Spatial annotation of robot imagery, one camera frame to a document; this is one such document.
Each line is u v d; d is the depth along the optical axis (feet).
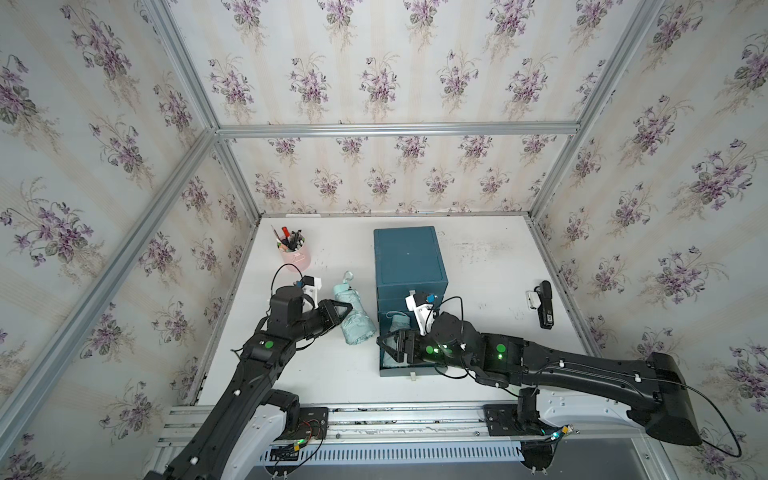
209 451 1.35
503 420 2.40
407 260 2.60
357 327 2.40
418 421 2.45
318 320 2.19
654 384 1.37
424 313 2.01
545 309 2.97
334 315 2.21
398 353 1.91
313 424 2.39
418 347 1.91
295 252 3.14
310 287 2.34
